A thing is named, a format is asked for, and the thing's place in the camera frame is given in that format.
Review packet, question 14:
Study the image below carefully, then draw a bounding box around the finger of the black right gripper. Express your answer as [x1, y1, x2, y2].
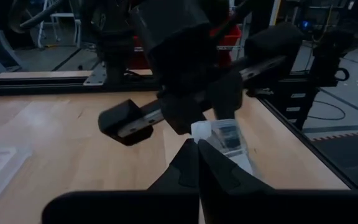
[160, 91, 211, 135]
[211, 73, 245, 121]

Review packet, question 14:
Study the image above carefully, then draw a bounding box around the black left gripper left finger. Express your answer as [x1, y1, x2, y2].
[147, 139, 200, 192]

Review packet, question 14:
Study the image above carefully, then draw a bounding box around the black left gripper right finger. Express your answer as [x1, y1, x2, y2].
[197, 139, 277, 192]

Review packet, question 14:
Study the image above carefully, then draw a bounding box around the clear plastic bag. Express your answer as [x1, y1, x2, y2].
[191, 119, 256, 175]

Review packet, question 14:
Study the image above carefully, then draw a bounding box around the red plastic crate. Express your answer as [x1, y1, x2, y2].
[209, 24, 242, 68]

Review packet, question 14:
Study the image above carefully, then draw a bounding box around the black equipment stand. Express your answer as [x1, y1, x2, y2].
[308, 27, 358, 88]

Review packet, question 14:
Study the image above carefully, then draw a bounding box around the white metal stool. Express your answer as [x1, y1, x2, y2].
[37, 0, 83, 50]

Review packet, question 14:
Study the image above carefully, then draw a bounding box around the blue floor cable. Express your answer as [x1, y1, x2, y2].
[306, 100, 347, 121]

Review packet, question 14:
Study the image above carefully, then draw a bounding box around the black aluminium table frame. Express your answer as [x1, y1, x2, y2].
[0, 60, 358, 190]

